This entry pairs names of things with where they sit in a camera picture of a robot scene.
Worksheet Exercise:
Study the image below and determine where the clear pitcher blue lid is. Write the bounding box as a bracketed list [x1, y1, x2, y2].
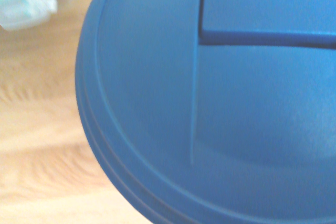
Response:
[74, 0, 336, 224]

